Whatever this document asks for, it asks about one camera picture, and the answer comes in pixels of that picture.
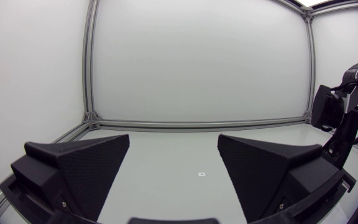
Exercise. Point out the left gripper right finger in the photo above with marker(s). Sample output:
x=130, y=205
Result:
x=256, y=177

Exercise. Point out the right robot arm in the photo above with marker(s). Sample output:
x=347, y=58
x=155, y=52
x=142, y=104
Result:
x=327, y=107

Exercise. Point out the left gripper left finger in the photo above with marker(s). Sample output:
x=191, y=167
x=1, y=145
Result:
x=89, y=174

